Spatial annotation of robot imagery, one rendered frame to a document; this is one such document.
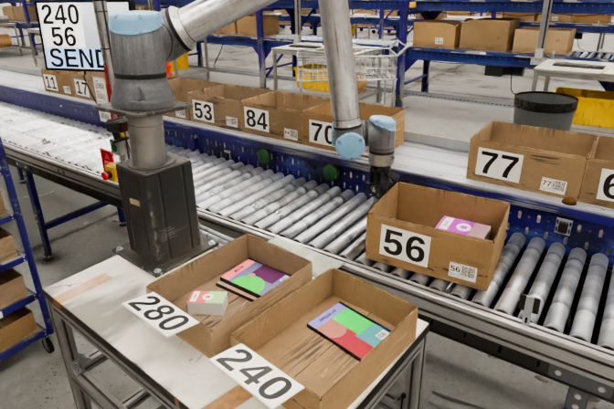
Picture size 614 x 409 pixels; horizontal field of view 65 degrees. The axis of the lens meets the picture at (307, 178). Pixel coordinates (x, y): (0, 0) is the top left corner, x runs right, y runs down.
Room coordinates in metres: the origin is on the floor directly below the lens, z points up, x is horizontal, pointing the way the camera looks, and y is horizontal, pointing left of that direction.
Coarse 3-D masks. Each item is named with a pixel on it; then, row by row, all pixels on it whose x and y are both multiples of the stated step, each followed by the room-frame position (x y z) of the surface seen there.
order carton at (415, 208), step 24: (408, 192) 1.60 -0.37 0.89; (432, 192) 1.55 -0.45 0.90; (384, 216) 1.34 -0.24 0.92; (408, 216) 1.59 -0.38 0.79; (432, 216) 1.55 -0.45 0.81; (456, 216) 1.51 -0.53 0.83; (480, 216) 1.47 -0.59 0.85; (504, 216) 1.33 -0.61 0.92; (432, 240) 1.26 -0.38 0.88; (456, 240) 1.23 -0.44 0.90; (480, 240) 1.19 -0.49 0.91; (408, 264) 1.30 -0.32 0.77; (432, 264) 1.26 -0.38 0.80; (480, 264) 1.19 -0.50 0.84; (480, 288) 1.19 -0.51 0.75
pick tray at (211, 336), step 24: (240, 240) 1.35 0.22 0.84; (264, 240) 1.33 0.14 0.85; (192, 264) 1.21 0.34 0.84; (216, 264) 1.27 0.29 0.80; (288, 264) 1.26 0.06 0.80; (168, 288) 1.14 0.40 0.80; (192, 288) 1.20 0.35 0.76; (216, 288) 1.20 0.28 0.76; (288, 288) 1.11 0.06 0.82; (240, 312) 0.98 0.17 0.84; (192, 336) 0.96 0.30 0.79; (216, 336) 0.92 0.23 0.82
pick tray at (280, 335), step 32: (320, 288) 1.13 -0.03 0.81; (352, 288) 1.12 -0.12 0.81; (256, 320) 0.95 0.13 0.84; (288, 320) 1.03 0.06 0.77; (384, 320) 1.04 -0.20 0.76; (416, 320) 0.98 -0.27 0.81; (256, 352) 0.83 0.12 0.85; (288, 352) 0.93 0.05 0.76; (320, 352) 0.92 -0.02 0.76; (384, 352) 0.87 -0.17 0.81; (320, 384) 0.83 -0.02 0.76; (352, 384) 0.78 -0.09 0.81
